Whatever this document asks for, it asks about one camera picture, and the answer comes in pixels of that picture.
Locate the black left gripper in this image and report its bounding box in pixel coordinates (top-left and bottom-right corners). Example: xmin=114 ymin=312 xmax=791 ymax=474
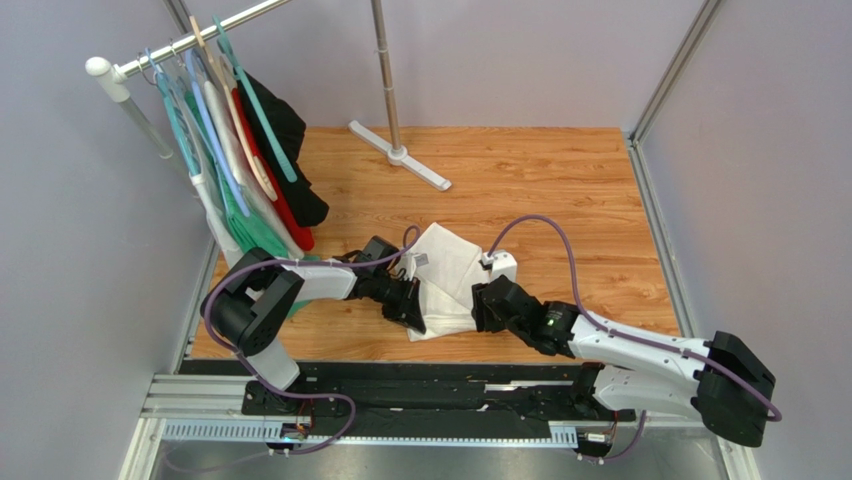
xmin=369 ymin=272 xmax=426 ymax=334

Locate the white cloth napkin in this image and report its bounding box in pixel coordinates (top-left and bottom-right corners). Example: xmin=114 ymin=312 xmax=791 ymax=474
xmin=398 ymin=223 xmax=518 ymax=342

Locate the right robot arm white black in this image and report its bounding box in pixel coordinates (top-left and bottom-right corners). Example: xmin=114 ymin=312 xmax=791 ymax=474
xmin=471 ymin=276 xmax=780 ymax=448

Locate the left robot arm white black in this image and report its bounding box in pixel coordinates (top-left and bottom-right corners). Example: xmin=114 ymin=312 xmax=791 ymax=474
xmin=200 ymin=236 xmax=426 ymax=393

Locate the red hanging garment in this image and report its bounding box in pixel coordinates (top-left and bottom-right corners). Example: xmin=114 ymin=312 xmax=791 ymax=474
xmin=229 ymin=89 xmax=317 ymax=253

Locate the black hanging garment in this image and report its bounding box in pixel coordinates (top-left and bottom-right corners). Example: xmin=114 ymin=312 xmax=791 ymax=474
xmin=236 ymin=76 xmax=331 ymax=228

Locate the green hanging garment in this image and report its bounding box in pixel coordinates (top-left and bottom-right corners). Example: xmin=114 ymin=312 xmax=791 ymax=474
xmin=184 ymin=92 xmax=288 ymax=268

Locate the white hanging garment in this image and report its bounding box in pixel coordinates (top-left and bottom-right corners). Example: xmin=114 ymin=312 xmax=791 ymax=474
xmin=159 ymin=56 xmax=307 ymax=268

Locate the wooden hanger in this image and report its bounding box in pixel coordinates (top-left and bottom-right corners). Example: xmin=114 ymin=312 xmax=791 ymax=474
xmin=189 ymin=15 xmax=278 ymax=202

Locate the blue plastic hanger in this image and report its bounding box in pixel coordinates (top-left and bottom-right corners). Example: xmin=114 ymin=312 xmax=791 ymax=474
xmin=183 ymin=48 xmax=251 ymax=218

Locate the light teal plastic hanger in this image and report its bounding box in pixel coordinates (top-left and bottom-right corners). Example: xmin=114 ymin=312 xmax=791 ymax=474
xmin=144 ymin=48 xmax=201 ymax=177

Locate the white clothes rack stand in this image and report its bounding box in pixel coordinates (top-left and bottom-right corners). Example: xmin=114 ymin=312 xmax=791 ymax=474
xmin=85 ymin=0 xmax=454 ymax=199

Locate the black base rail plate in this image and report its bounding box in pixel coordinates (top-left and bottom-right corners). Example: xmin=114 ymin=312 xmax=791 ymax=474
xmin=178 ymin=360 xmax=637 ymax=438

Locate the aluminium frame rail right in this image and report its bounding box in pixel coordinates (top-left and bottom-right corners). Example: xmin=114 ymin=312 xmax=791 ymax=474
xmin=625 ymin=0 xmax=727 ymax=364

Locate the aluminium frame rail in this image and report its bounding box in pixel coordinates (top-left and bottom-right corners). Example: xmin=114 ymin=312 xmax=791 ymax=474
xmin=625 ymin=0 xmax=727 ymax=364
xmin=117 ymin=239 xmax=219 ymax=479

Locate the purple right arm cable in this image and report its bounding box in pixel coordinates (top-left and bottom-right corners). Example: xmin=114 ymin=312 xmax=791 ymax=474
xmin=485 ymin=214 xmax=783 ymax=465

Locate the aluminium frame rail left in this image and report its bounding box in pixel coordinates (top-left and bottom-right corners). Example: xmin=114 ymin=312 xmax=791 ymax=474
xmin=117 ymin=239 xmax=219 ymax=479

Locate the white slotted cable duct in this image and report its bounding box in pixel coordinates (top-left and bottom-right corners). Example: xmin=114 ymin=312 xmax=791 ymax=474
xmin=161 ymin=419 xmax=579 ymax=449

